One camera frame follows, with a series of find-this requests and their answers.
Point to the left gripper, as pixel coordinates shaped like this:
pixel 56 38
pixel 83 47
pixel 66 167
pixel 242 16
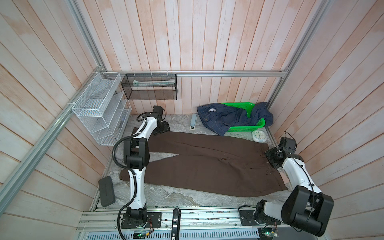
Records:
pixel 165 128

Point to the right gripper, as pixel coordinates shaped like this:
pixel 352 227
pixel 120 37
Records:
pixel 268 152

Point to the brown trousers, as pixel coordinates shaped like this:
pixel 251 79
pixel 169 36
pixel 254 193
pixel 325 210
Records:
pixel 214 164

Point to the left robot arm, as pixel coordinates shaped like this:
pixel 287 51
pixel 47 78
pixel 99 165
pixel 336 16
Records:
pixel 132 154

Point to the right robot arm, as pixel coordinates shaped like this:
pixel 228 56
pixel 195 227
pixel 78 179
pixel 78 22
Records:
pixel 307 208

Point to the white round clock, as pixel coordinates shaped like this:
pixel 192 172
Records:
pixel 259 136

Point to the green plastic basket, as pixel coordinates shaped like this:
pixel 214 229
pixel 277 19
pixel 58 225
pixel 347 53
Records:
pixel 248 108

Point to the dark blue denim jeans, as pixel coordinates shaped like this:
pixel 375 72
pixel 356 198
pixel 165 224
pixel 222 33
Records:
pixel 219 118

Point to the black rectangular pad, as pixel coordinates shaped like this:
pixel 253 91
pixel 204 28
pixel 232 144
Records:
pixel 107 193

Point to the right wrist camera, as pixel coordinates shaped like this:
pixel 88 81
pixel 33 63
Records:
pixel 288 143

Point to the black wire mesh basket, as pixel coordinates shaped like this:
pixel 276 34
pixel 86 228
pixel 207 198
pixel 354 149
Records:
pixel 152 87

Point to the white wire mesh shelf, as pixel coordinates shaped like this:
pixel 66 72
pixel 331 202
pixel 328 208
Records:
pixel 102 108

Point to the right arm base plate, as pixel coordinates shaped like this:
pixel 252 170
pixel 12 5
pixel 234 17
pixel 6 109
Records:
pixel 247 218

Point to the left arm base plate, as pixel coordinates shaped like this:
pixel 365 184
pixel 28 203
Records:
pixel 153 220

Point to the black handle on rail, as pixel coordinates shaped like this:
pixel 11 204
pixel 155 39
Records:
pixel 176 223

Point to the aluminium front rail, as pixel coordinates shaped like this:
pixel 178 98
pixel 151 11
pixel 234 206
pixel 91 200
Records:
pixel 105 219

